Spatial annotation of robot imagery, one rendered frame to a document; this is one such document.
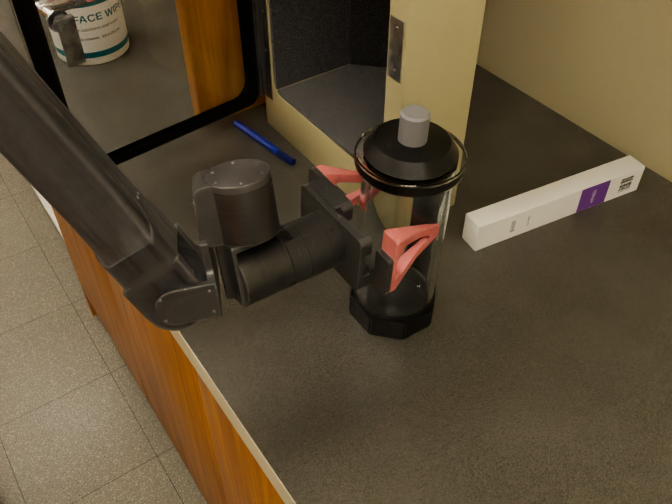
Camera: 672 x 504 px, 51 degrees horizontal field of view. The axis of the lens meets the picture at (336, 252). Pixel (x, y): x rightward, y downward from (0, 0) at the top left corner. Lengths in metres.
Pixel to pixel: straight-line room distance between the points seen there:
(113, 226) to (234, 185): 0.10
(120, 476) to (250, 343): 1.08
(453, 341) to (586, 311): 0.17
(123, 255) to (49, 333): 1.58
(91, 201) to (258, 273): 0.15
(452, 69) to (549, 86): 0.43
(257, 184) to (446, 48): 0.32
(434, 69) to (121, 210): 0.39
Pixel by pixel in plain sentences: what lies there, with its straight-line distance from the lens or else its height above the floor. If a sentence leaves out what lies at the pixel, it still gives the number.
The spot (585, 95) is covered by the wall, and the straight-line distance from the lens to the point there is 1.20.
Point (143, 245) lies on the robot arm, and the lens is 0.59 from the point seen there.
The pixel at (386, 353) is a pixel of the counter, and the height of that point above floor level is 0.94.
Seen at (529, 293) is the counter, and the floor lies 0.94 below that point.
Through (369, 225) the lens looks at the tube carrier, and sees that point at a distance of 0.70.
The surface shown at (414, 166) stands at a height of 1.18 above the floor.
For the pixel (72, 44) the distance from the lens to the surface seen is 0.88.
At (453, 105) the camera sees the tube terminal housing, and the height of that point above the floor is 1.11.
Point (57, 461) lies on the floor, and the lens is 1.91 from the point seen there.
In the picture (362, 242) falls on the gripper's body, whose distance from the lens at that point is 0.63.
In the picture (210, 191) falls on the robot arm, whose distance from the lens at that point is 0.59.
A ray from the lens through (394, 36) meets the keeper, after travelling 0.77.
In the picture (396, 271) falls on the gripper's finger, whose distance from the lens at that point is 0.67.
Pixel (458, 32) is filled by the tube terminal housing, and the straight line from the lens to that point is 0.81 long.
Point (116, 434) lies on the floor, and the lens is 1.91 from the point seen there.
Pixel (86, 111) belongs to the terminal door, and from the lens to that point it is 0.94.
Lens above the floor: 1.57
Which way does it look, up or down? 44 degrees down
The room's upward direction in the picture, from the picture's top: straight up
